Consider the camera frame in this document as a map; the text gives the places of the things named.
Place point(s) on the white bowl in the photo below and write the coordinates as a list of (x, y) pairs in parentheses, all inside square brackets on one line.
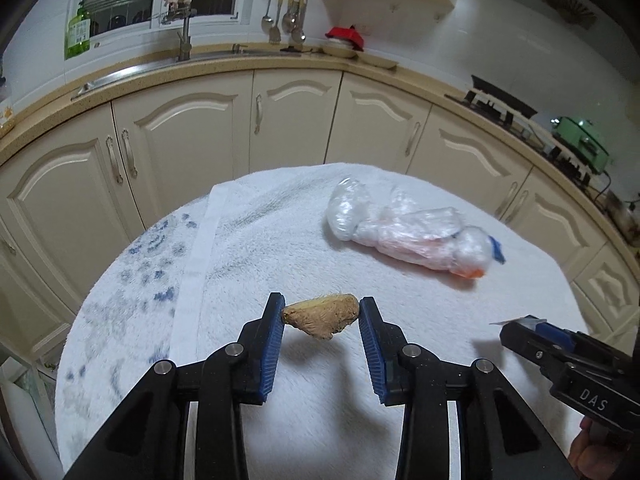
[(339, 50)]

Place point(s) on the green electric pot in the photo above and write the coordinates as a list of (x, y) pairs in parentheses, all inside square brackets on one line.
[(582, 142)]

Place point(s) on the hanging steel spoon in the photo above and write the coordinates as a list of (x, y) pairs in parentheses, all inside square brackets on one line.
[(298, 35), (287, 22)]

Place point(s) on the clear bag with orange food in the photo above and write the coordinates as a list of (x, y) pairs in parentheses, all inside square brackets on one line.
[(420, 240)]

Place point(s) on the stainless steel sink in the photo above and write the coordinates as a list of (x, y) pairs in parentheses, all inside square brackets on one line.
[(125, 72)]

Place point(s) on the white towel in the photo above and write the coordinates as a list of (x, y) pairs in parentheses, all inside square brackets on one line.
[(300, 240)]

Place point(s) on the black glass gas stove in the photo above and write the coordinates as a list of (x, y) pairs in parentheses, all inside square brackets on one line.
[(505, 117)]

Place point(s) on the hanging steel spatula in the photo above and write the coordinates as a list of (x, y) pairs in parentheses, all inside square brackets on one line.
[(275, 35)]

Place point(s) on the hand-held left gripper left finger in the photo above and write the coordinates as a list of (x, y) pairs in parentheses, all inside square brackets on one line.
[(272, 345)]

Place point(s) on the hanging steel ladle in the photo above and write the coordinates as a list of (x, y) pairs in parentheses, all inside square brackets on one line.
[(266, 17)]

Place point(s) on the steel faucet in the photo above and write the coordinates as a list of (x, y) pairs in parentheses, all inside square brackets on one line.
[(185, 40)]

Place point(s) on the metal pot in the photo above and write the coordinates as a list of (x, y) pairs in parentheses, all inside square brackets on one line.
[(622, 220)]

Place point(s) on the person's right hand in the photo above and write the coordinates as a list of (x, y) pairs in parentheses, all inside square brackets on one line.
[(582, 460)]

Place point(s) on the cream base cabinets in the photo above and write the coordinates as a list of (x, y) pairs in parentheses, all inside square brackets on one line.
[(300, 120)]

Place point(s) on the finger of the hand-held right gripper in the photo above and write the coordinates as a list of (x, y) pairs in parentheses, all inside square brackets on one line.
[(557, 332), (530, 345)]

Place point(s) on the black induction cooktop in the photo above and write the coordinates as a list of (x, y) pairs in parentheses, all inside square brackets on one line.
[(500, 97)]

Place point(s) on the shallow beige bowl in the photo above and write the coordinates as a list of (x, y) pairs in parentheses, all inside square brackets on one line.
[(377, 61)]

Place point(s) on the green dish soap bottle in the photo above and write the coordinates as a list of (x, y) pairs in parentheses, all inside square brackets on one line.
[(77, 35)]

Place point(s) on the ginger piece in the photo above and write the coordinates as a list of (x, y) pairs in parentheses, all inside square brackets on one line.
[(320, 317)]

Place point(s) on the small clear plastic bag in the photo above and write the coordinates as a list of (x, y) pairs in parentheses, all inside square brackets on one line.
[(345, 210)]

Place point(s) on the round floral table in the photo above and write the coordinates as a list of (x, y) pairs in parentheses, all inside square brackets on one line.
[(125, 285)]

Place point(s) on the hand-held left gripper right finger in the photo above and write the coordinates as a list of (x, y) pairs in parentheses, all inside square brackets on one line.
[(372, 350)]

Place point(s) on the blue packet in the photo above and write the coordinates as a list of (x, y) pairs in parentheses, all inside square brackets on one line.
[(496, 250)]

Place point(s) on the small white wrapper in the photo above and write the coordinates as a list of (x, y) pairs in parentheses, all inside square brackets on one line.
[(520, 320)]

